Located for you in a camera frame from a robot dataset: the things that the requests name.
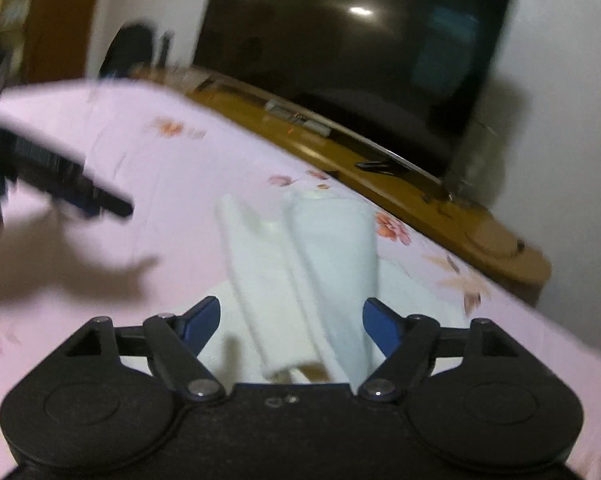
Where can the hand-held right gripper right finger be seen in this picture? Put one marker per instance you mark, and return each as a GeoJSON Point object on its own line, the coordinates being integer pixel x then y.
{"type": "Point", "coordinates": [383, 325]}

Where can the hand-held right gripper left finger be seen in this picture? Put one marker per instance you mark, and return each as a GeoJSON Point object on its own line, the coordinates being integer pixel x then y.
{"type": "Point", "coordinates": [203, 322]}

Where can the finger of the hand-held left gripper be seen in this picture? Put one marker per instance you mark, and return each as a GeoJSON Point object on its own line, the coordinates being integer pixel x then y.
{"type": "Point", "coordinates": [65, 170]}

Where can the white small garment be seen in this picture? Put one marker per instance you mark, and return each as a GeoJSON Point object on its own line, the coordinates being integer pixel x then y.
{"type": "Point", "coordinates": [325, 270]}

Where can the pink floral bedsheet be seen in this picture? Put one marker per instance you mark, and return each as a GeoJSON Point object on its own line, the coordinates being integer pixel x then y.
{"type": "Point", "coordinates": [170, 160]}

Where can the wooden television cabinet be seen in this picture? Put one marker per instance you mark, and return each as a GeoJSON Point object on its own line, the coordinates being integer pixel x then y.
{"type": "Point", "coordinates": [420, 200]}

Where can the black chair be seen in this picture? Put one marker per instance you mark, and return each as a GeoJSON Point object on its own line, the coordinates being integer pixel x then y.
{"type": "Point", "coordinates": [128, 50]}

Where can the wooden door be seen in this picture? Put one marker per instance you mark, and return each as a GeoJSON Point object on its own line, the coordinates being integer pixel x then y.
{"type": "Point", "coordinates": [60, 15]}

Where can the black remote control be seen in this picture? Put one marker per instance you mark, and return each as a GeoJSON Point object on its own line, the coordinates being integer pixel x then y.
{"type": "Point", "coordinates": [375, 165]}

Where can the white set-top box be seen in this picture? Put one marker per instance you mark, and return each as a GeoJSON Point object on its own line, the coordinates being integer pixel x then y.
{"type": "Point", "coordinates": [298, 117]}

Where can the black flat television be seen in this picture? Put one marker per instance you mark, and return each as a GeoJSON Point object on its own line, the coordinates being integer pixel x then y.
{"type": "Point", "coordinates": [360, 45]}

